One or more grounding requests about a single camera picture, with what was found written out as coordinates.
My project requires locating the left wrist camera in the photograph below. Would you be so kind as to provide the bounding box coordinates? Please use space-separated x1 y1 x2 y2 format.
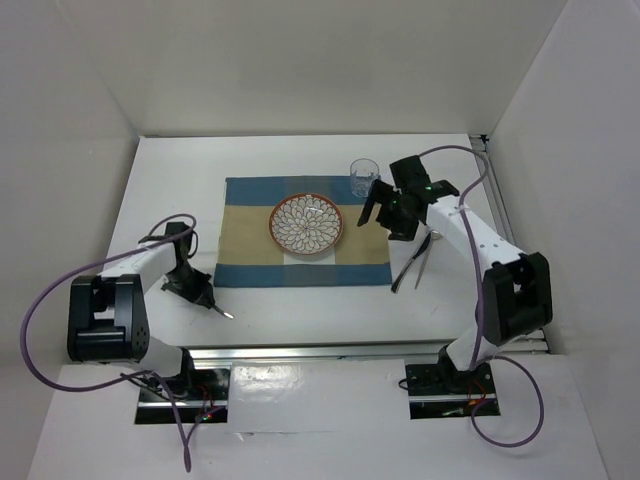
164 221 199 259

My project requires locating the silver spoon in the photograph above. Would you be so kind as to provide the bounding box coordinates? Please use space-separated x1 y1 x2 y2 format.
414 230 441 290

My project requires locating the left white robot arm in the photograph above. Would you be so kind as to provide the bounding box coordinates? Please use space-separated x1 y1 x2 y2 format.
67 233 216 399

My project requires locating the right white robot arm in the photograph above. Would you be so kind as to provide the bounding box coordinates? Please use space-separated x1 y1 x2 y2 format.
358 180 553 392

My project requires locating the front aluminium rail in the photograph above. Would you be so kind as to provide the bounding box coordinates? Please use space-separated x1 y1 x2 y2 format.
186 340 448 366

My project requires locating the right aluminium rail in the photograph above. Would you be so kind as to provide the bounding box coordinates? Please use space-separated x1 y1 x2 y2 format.
482 166 553 346

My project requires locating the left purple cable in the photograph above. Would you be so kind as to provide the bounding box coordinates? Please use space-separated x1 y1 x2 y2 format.
19 213 201 474

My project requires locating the clear drinking glass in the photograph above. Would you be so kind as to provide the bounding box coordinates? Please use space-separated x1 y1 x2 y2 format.
349 158 380 198

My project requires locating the blue beige cloth placemat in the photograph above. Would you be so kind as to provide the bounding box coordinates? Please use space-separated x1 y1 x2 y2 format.
214 176 392 288

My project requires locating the floral patterned brown-rim plate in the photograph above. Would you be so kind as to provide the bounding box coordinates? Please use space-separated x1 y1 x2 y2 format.
268 193 344 256

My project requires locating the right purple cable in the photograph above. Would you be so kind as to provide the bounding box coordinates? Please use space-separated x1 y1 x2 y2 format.
417 144 545 449

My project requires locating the aluminium rail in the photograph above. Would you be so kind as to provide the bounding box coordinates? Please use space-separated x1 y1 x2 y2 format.
186 340 448 366
482 166 553 346

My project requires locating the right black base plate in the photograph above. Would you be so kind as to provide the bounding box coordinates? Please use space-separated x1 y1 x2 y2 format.
398 364 501 420

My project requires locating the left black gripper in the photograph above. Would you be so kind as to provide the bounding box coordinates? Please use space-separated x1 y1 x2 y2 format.
160 264 212 307

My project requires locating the purple cable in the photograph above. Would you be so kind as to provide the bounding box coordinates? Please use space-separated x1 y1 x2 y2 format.
417 144 545 449
19 213 201 474

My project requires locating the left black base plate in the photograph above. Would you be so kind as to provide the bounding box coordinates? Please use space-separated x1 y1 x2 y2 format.
131 366 231 425

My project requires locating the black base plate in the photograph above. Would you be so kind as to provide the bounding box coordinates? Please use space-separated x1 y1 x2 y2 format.
131 366 231 425
398 364 501 420

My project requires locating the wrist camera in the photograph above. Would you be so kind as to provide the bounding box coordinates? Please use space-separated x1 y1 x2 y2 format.
164 221 199 259
389 155 431 192

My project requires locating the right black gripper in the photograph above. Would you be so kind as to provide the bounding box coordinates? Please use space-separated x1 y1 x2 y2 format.
357 179 419 242

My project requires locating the silver table knife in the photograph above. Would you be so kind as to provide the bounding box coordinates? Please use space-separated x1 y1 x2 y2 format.
391 232 432 294

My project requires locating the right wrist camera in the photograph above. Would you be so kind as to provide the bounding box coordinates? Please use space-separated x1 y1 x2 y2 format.
389 155 431 192

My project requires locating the silver fork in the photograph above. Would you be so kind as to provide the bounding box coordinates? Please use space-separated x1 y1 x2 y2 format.
213 306 235 319

